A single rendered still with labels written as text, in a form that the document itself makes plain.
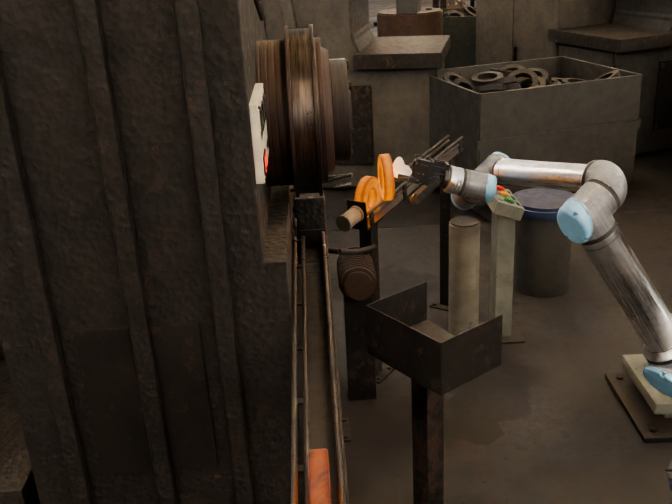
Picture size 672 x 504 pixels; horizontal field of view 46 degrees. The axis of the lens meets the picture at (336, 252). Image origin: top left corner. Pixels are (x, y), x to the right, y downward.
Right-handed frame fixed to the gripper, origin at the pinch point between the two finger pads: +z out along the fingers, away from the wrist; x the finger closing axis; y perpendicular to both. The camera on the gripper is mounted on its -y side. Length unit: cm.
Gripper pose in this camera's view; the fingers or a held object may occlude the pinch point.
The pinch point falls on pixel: (385, 171)
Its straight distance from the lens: 257.9
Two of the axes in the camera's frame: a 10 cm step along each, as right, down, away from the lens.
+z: -9.7, -2.0, -1.4
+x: 0.6, 3.7, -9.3
